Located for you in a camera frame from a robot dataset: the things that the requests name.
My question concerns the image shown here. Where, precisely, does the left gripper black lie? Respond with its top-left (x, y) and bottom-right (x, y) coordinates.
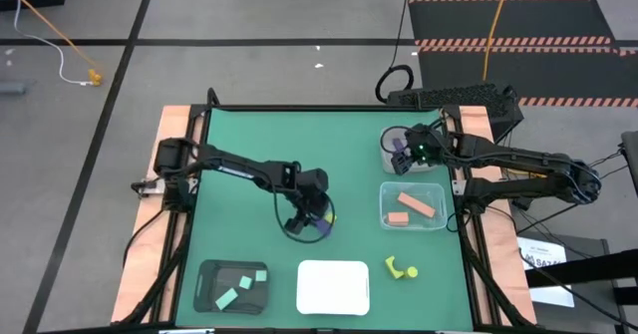
top-left (287, 167), bottom-right (333, 236)

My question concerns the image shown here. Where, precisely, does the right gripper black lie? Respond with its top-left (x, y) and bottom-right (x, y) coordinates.
top-left (389, 124), bottom-right (448, 176)

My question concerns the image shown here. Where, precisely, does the long orange block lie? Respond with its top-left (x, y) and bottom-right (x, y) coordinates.
top-left (397, 191), bottom-right (437, 219)

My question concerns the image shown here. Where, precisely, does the green table mat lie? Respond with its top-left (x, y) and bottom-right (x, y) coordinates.
top-left (174, 107), bottom-right (475, 332)

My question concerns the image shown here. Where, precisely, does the large white plastic bin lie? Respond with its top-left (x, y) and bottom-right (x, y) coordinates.
top-left (296, 259), bottom-right (372, 317)

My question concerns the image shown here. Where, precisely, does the clear plastic bin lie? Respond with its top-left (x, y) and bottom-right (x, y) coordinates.
top-left (378, 180), bottom-right (449, 232)

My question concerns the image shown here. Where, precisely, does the yellow arch block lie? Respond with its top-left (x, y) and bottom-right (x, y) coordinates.
top-left (384, 255), bottom-right (407, 281)

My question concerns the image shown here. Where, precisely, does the large teal block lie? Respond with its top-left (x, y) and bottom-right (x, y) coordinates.
top-left (214, 287), bottom-right (240, 311)

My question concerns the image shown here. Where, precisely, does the black plastic bin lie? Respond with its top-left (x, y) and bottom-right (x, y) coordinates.
top-left (192, 258), bottom-right (271, 316)

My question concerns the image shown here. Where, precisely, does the black striped floor mat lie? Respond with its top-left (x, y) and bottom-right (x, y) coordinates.
top-left (407, 0), bottom-right (638, 109)

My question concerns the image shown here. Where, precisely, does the white paper sign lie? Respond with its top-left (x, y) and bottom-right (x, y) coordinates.
top-left (516, 235), bottom-right (576, 309)

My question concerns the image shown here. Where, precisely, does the black stand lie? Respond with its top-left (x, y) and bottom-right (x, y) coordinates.
top-left (515, 231), bottom-right (638, 334)

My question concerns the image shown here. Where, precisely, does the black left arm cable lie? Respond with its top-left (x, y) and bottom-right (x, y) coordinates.
top-left (271, 188), bottom-right (337, 245)

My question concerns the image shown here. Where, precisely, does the black coiled cable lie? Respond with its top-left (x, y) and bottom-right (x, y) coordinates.
top-left (374, 0), bottom-right (416, 105)

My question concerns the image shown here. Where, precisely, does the orange cable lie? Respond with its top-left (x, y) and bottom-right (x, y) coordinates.
top-left (481, 0), bottom-right (515, 84)

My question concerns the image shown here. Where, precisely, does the yellow cable with connector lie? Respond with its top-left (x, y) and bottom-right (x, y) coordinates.
top-left (0, 0), bottom-right (104, 88)

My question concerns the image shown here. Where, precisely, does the white cable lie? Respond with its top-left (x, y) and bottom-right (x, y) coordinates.
top-left (11, 0), bottom-right (94, 87)

